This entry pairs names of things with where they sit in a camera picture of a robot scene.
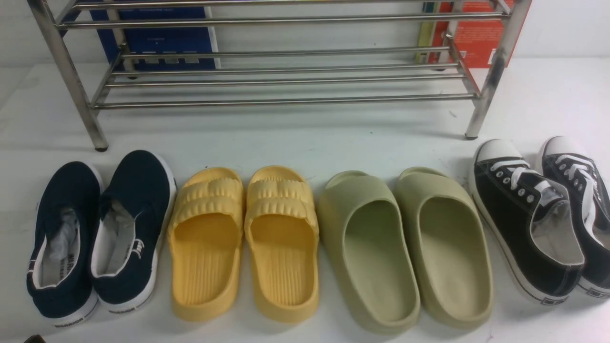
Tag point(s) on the black canvas sneaker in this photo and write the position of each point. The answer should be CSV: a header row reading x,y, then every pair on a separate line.
x,y
565,162
530,216

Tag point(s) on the navy slip-on shoe, inner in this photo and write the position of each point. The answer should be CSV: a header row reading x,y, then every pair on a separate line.
x,y
134,211

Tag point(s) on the navy slip-on shoe, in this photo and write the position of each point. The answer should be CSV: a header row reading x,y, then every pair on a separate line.
x,y
134,211
58,279

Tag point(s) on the blue box behind rack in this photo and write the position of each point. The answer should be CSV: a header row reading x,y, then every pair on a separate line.
x,y
161,40

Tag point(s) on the orange box behind rack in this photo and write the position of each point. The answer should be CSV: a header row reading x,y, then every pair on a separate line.
x,y
476,40

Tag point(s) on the stainless steel shoe rack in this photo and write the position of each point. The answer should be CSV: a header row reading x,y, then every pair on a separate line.
x,y
53,30

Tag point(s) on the navy slip-on shoe, outer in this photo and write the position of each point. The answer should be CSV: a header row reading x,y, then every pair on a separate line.
x,y
58,279

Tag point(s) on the yellow ribbed slide, right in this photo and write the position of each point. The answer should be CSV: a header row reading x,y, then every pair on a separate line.
x,y
282,230

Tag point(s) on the yellow ribbed slide, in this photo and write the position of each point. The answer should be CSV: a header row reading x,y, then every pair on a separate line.
x,y
282,230
205,237

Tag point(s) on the olive green slide, left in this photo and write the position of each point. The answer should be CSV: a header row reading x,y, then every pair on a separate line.
x,y
362,232

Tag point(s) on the olive green slide, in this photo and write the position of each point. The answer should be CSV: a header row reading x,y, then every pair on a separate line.
x,y
362,232
447,246

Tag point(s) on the yellow ribbed slide, left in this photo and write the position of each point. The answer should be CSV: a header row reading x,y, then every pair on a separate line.
x,y
205,237

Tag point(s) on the olive green slide, right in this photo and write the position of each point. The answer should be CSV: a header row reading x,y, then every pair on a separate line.
x,y
447,246

